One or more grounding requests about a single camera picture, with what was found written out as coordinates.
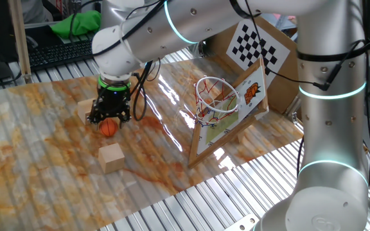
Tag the white mini basketball hoop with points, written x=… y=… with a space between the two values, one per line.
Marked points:
x=252 y=93

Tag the light wooden block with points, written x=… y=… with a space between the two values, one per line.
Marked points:
x=83 y=110
x=111 y=158

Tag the orange marble pattern mat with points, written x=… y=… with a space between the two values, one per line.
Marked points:
x=43 y=176

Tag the checkerboard calibration sheet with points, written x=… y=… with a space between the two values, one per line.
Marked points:
x=252 y=48

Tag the green cloth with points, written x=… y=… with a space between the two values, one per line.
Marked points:
x=82 y=24

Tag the small orange basketball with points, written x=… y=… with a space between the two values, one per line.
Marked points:
x=108 y=128

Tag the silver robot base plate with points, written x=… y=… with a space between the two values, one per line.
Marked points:
x=243 y=224

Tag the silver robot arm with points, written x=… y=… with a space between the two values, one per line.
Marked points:
x=329 y=128

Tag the beige frame post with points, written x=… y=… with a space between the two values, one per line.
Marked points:
x=21 y=48

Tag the aluminium profile post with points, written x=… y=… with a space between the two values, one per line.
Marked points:
x=292 y=110

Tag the black keyboard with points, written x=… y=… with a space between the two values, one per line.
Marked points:
x=59 y=54

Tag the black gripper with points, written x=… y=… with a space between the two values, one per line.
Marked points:
x=112 y=101

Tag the person's grey shirt torso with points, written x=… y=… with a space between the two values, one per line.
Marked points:
x=35 y=11

